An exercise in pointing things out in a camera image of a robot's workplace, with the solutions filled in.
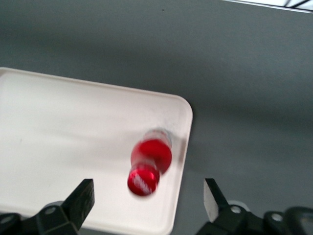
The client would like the red coke bottle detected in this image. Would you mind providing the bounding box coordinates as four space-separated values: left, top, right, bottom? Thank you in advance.
127 128 173 197

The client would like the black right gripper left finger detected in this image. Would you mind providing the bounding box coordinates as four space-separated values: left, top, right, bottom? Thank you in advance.
36 178 96 235

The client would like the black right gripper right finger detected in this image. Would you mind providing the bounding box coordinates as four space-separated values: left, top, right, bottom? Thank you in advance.
197 178 260 235

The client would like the cream plastic tray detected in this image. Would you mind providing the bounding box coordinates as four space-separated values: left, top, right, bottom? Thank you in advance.
0 67 194 235

